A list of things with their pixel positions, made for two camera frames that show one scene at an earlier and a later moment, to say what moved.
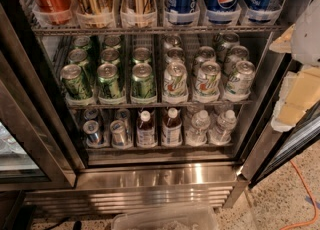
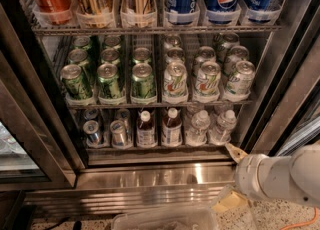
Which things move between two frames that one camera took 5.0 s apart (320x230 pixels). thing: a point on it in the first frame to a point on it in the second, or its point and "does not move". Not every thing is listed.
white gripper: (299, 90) to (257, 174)
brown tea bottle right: (172, 129) does not move
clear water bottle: (197, 134) does not move
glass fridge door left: (38, 146) does not move
